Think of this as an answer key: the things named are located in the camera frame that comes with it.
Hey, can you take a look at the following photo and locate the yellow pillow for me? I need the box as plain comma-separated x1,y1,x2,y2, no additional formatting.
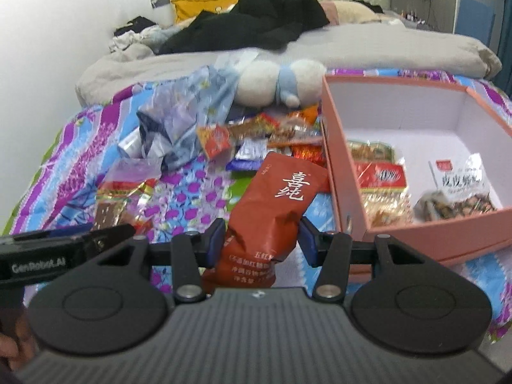
170,0,259,22

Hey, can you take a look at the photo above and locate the blue curtain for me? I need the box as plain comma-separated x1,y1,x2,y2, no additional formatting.
495,16,512,89

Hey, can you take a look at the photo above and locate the red gold foil snack packet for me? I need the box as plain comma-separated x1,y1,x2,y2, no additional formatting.
95,179,158,230

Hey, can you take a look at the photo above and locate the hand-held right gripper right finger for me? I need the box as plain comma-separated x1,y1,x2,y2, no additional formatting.
299,216,425,302

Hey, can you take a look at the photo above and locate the grey white snack packet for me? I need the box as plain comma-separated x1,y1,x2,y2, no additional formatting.
414,153,500,221

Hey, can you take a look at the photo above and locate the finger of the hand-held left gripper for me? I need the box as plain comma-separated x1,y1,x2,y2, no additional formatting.
82,224,137,257
48,224,94,237

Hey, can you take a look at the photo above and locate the cream fluffy pillow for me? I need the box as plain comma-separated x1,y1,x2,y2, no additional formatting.
320,0,387,25

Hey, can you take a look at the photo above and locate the clear blue printed plastic bag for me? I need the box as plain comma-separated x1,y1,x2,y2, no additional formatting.
136,52,259,171

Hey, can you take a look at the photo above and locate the blue board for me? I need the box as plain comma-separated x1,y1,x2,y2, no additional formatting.
458,0,495,47

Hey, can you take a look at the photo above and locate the green yellow snack packet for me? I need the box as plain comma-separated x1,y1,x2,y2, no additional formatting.
347,139,396,165

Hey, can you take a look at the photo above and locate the black clothing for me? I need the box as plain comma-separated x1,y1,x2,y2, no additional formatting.
156,0,331,56

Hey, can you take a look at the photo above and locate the light blue garment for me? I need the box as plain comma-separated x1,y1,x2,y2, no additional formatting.
142,25,193,47

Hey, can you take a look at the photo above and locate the red label snack packet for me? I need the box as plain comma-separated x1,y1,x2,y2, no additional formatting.
354,162,414,227

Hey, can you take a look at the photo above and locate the pink cardboard box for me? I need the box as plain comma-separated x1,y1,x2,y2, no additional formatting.
320,74,512,267

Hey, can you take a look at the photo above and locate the purple blue floral bedsheet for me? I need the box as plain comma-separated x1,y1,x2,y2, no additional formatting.
0,66,512,345

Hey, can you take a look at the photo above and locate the person's left hand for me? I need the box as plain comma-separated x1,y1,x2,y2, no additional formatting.
0,334,20,371

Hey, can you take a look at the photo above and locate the cluster of small bottles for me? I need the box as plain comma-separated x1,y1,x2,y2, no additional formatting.
394,7,436,30

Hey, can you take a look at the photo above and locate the clear plastic wrapper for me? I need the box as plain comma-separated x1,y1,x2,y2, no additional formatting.
105,157,163,187

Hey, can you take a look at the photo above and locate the red brown snack bag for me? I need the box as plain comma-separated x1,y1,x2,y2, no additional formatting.
202,151,331,289

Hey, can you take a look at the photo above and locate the grey pillow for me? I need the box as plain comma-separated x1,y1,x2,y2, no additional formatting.
75,22,502,107

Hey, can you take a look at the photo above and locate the white plush toy blue scarf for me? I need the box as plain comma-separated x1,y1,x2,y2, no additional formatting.
234,59,326,108

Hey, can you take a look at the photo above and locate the heap of clothes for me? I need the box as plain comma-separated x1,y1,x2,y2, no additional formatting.
109,16,163,52

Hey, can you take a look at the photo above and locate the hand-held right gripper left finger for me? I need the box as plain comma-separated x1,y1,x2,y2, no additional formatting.
98,218,227,302

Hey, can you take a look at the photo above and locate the pile of snack packets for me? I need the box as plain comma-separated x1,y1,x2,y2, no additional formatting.
196,104,326,171

